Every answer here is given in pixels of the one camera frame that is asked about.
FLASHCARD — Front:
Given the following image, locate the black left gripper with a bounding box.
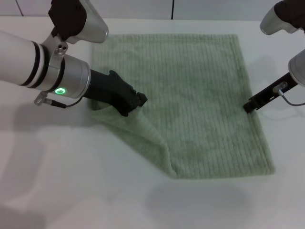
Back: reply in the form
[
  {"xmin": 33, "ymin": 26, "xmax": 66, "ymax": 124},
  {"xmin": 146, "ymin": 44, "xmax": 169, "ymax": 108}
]
[{"xmin": 83, "ymin": 69, "xmax": 148, "ymax": 118}]

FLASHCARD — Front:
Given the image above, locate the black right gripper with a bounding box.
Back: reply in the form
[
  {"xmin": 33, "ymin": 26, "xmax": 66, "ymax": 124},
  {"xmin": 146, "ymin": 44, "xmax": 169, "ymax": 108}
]
[{"xmin": 243, "ymin": 71, "xmax": 299, "ymax": 114}]

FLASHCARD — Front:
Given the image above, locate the pale green textured towel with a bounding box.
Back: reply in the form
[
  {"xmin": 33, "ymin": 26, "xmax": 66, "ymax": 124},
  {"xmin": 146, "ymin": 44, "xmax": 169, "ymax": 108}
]
[{"xmin": 91, "ymin": 33, "xmax": 277, "ymax": 179}]

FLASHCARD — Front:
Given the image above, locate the grey right gripper cable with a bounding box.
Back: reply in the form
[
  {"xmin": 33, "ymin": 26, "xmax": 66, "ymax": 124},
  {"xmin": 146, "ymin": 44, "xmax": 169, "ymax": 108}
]
[{"xmin": 273, "ymin": 82, "xmax": 305, "ymax": 106}]

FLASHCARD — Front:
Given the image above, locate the left arm connector cable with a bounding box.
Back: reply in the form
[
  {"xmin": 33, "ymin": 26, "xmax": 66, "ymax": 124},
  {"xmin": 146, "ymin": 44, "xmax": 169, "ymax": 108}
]
[{"xmin": 33, "ymin": 92, "xmax": 83, "ymax": 109}]

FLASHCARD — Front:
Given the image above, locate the right wrist camera housing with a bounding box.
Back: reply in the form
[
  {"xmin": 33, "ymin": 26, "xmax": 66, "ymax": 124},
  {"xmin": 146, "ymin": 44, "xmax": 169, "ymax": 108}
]
[{"xmin": 259, "ymin": 0, "xmax": 305, "ymax": 36}]

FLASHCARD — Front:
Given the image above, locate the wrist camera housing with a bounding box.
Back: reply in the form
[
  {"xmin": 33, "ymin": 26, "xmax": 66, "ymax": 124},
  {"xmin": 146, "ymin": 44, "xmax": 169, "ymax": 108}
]
[
  {"xmin": 48, "ymin": 0, "xmax": 110, "ymax": 44},
  {"xmin": 259, "ymin": 0, "xmax": 305, "ymax": 36}
]

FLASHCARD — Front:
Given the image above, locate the left wrist camera housing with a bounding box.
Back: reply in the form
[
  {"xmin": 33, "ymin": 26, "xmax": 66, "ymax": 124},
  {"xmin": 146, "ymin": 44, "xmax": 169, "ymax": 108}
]
[{"xmin": 48, "ymin": 0, "xmax": 110, "ymax": 44}]

